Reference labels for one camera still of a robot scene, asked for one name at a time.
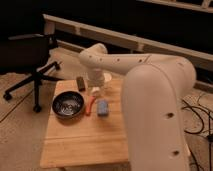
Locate dark brown block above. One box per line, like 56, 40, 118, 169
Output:
76, 77, 86, 91

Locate dark metal bowl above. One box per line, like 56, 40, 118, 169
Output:
52, 91, 84, 119

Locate orange red pepper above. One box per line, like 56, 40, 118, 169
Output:
86, 96, 96, 116

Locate black office chair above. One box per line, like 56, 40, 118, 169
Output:
0, 35, 60, 113

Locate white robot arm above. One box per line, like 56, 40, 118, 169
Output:
79, 43, 196, 171

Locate white shelf frame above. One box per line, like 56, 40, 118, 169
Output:
41, 0, 213, 72

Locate blue sponge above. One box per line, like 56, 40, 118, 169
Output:
97, 100, 109, 116

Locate white small bottle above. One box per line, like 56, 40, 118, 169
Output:
91, 87, 100, 95

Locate black floor cables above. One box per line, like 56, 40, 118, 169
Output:
180, 93, 213, 171

